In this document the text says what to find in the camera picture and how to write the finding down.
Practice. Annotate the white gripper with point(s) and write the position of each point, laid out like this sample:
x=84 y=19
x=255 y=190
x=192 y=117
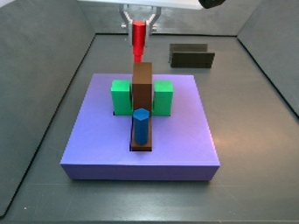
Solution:
x=127 y=25

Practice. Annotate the red hexagonal peg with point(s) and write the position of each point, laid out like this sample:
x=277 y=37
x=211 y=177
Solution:
x=139 y=40

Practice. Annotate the purple base board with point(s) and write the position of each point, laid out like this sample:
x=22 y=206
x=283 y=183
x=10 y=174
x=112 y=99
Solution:
x=98 y=150

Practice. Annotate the black stepped block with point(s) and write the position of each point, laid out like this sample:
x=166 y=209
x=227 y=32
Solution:
x=190 y=56

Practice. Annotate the brown L-shaped block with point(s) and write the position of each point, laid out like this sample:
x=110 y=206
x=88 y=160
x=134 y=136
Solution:
x=142 y=100

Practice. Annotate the left green block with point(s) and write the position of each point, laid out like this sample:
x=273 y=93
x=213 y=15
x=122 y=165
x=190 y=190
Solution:
x=120 y=92

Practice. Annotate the green block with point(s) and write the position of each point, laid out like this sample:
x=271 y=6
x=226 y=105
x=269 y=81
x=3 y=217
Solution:
x=163 y=97
x=120 y=92

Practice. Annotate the right green block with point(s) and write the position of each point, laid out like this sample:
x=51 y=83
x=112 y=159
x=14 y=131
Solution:
x=163 y=97

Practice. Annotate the blue hexagonal peg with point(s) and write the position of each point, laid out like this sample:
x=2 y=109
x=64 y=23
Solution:
x=140 y=123

